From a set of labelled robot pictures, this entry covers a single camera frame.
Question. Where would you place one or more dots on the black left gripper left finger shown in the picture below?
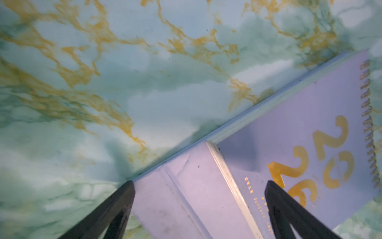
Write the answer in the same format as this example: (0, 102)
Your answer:
(109, 218)

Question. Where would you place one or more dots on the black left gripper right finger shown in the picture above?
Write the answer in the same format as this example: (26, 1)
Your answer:
(287, 215)

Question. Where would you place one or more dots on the purple calendar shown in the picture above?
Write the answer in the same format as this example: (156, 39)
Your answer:
(313, 138)

